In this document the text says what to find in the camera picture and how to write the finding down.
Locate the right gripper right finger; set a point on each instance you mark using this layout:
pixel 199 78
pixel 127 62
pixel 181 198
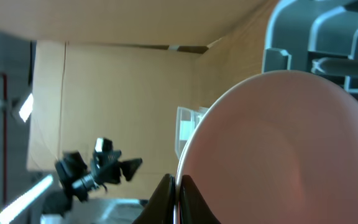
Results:
pixel 192 206

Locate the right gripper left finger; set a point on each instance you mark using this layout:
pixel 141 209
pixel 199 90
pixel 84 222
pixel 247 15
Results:
pixel 159 209

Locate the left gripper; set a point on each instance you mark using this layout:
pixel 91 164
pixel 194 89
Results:
pixel 103 168

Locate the pink plate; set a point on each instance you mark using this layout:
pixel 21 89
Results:
pixel 280 147

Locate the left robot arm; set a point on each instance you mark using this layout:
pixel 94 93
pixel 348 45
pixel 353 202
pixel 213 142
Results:
pixel 60 201

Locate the grey dishwasher rack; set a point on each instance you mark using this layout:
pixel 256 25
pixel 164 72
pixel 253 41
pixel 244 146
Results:
pixel 320 37

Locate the clear plastic bin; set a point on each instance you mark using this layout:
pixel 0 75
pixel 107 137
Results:
pixel 186 123

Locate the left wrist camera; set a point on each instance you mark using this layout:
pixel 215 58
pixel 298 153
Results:
pixel 103 145

